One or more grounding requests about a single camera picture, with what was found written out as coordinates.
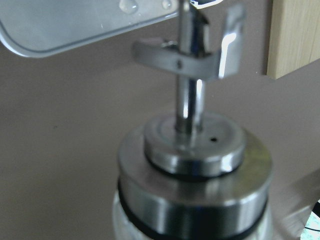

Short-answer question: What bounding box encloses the grey kitchen scale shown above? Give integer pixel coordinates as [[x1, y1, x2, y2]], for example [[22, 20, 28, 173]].
[[0, 0, 179, 58]]

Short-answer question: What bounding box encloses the wooden cutting board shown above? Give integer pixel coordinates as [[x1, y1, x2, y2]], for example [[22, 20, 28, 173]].
[[266, 0, 320, 80]]

